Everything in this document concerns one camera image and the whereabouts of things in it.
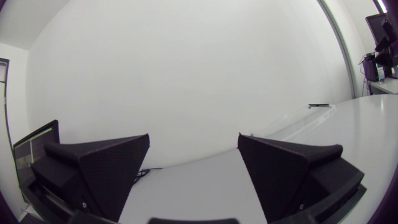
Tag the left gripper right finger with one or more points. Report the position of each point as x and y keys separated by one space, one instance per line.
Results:
x=280 y=177

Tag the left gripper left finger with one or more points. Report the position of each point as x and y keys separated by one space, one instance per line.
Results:
x=102 y=174

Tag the dark screen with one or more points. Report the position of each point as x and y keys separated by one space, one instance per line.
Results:
x=31 y=149

